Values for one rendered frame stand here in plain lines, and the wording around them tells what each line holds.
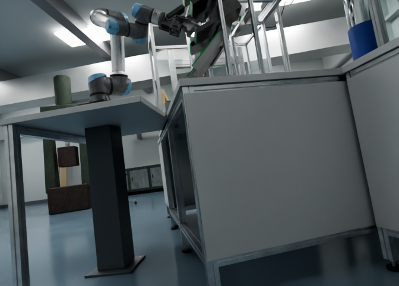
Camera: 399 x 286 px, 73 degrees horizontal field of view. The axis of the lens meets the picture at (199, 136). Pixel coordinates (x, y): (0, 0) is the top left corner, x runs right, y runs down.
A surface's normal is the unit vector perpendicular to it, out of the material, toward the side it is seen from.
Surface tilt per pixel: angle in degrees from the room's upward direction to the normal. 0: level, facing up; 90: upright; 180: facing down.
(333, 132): 90
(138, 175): 90
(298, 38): 90
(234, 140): 90
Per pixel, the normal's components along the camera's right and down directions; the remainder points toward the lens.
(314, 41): -0.12, -0.09
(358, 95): -0.97, 0.11
